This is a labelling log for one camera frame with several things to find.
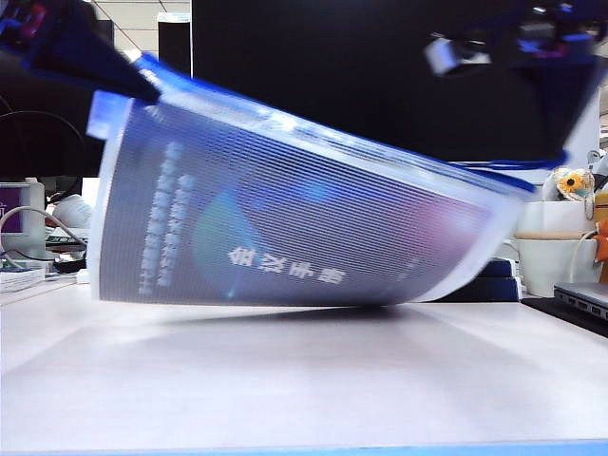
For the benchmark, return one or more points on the yellow metal tin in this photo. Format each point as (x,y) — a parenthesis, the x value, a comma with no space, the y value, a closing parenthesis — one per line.
(602,204)

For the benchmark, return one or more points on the white adapter box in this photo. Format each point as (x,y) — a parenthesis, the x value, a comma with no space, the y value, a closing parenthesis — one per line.
(83,275)

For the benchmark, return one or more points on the silver laptop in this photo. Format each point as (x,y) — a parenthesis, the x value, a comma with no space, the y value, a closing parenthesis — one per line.
(584,297)

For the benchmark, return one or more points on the black tower speaker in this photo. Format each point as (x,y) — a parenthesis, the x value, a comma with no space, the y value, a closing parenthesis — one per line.
(173,47)

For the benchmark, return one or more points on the round wooden cup lid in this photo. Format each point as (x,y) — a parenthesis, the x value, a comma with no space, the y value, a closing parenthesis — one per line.
(546,234)

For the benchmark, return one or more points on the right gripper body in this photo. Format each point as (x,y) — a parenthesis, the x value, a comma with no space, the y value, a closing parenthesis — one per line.
(546,33)

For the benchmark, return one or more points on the transparent file bag blue zipper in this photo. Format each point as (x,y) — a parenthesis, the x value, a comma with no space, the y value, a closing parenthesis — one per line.
(294,214)

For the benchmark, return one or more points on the white keyboard box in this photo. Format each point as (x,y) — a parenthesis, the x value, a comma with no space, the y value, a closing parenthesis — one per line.
(21,280)

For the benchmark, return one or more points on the ceramic cup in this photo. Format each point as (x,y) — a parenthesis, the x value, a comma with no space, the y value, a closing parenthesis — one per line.
(546,266)

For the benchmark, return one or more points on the black computer monitor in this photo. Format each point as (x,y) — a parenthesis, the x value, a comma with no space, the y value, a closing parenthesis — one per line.
(332,57)

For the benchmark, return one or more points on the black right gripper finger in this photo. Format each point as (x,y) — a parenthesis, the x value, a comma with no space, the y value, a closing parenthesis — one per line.
(565,104)

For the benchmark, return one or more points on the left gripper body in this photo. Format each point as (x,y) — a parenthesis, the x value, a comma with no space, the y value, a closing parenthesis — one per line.
(33,24)

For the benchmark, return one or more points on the purple and white box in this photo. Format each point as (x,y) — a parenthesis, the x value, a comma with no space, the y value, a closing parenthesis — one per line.
(19,209)

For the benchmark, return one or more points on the white rectangular box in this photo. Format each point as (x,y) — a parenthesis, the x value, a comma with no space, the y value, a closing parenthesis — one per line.
(551,216)

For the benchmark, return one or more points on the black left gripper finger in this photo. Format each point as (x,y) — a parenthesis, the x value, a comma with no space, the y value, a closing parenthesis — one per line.
(90,62)

